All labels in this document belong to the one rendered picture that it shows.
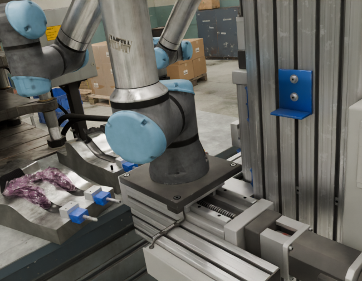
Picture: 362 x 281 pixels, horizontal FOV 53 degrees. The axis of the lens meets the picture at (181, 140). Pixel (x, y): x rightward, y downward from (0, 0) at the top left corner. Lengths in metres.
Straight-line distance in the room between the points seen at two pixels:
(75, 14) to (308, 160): 0.60
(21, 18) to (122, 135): 0.30
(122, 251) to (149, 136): 0.87
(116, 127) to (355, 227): 0.49
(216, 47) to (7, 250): 7.74
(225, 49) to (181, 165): 7.69
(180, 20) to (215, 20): 7.27
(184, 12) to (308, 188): 0.71
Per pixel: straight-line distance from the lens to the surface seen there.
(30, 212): 1.27
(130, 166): 1.32
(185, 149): 0.84
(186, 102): 0.81
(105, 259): 1.44
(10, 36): 0.84
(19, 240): 1.28
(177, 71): 6.01
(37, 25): 0.83
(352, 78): 0.72
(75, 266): 1.38
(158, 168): 0.86
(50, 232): 1.19
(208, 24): 8.70
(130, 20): 0.66
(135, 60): 0.67
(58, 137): 2.03
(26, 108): 1.99
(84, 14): 0.87
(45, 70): 0.86
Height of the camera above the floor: 1.44
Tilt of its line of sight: 21 degrees down
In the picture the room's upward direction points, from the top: 8 degrees counter-clockwise
